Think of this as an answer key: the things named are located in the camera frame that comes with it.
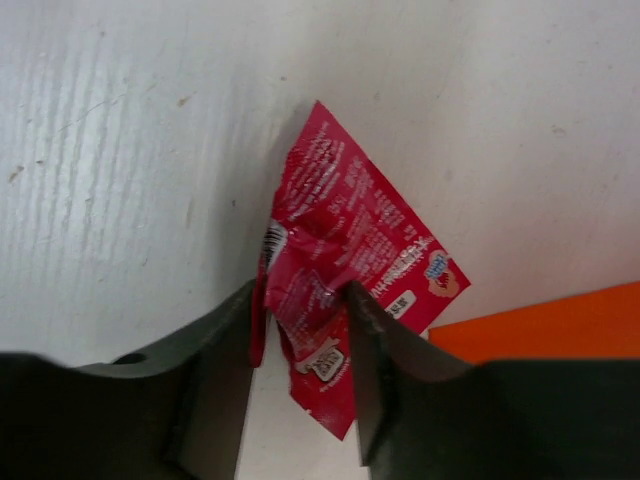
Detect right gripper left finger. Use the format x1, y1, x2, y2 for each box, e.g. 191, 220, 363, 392
1, 284, 253, 479

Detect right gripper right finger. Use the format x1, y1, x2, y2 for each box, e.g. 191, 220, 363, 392
345, 282, 639, 479

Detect red candy packet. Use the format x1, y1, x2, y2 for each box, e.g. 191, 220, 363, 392
249, 103, 470, 438

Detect orange paper bag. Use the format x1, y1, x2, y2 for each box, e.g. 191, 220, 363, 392
428, 282, 639, 364

